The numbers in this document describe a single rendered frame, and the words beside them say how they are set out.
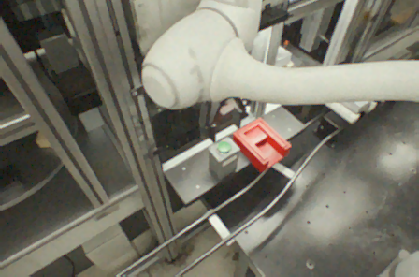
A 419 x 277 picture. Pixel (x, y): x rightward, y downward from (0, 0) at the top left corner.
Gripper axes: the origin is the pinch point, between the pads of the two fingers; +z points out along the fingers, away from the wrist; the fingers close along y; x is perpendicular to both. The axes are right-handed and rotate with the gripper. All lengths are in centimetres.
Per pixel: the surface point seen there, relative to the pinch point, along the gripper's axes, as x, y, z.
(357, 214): 36, -40, 45
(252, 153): 3.8, -9.7, 16.8
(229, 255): 6, -5, 113
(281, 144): 6.6, -19.9, 16.4
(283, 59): -22, -48, 11
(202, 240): -10, 3, 113
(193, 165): -6.8, 6.9, 22.2
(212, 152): -0.8, 3.3, 10.4
